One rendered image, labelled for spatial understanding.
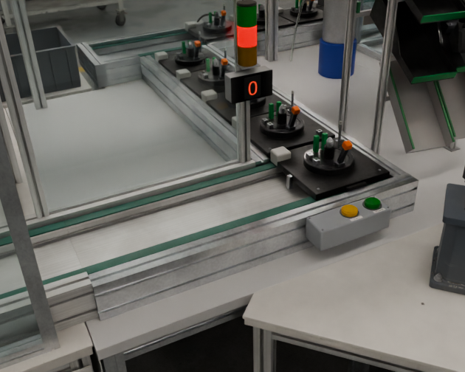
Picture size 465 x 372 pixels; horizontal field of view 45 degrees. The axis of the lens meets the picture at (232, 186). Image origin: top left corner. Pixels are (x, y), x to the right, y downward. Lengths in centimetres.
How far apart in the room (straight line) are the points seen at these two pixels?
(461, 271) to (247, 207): 55
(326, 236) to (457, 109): 65
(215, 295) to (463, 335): 54
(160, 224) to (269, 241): 29
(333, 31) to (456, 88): 77
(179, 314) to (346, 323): 37
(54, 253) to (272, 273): 53
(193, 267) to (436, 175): 86
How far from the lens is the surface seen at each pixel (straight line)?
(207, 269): 133
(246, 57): 145
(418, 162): 189
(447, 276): 139
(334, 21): 242
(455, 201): 134
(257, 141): 171
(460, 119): 180
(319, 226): 137
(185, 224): 145
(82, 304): 128
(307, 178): 153
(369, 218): 143
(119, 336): 127
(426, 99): 174
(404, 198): 159
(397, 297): 136
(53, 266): 140
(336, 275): 139
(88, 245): 144
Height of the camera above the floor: 176
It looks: 32 degrees down
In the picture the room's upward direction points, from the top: 2 degrees counter-clockwise
